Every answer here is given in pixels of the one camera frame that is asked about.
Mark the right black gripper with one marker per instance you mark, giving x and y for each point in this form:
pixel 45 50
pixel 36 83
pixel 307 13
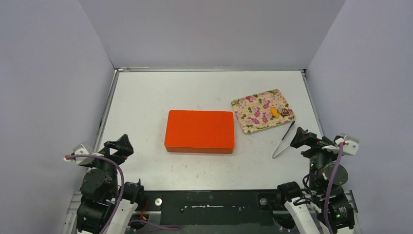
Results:
pixel 311 142

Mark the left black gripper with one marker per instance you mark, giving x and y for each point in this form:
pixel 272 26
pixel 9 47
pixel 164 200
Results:
pixel 123 146

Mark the floral tray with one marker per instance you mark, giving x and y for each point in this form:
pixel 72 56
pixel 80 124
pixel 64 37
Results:
pixel 253 112

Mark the orange tin lid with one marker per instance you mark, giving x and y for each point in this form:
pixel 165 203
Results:
pixel 200 128

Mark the orange cookie tin box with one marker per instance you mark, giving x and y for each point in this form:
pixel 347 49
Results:
pixel 196 150

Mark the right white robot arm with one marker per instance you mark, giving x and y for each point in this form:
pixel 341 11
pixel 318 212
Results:
pixel 321 204

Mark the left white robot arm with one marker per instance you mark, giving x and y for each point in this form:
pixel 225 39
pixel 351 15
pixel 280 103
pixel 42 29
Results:
pixel 107 199

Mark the chocolate heart cookie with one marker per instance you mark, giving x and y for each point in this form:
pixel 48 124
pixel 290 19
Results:
pixel 285 112

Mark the yellow fish cookie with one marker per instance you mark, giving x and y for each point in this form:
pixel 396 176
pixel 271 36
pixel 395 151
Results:
pixel 274 112

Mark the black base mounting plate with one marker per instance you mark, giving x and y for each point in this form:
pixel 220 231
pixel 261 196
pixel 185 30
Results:
pixel 219 207

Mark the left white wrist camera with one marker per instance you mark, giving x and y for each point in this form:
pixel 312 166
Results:
pixel 81 149

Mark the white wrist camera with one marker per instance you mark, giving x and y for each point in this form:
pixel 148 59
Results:
pixel 81 149
pixel 344 143

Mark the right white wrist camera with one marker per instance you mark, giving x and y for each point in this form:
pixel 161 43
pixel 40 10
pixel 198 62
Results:
pixel 344 143

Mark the aluminium frame rail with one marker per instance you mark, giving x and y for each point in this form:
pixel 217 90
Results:
pixel 215 69

